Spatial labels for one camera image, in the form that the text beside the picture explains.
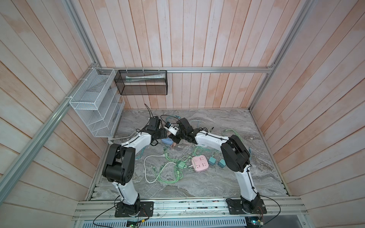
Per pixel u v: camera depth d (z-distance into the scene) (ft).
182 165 2.82
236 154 1.91
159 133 2.88
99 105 2.33
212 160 2.89
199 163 2.88
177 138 2.82
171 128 2.75
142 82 3.41
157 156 3.06
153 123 2.49
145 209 2.40
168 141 3.20
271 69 3.05
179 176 2.75
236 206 2.49
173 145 3.13
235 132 3.48
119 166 1.56
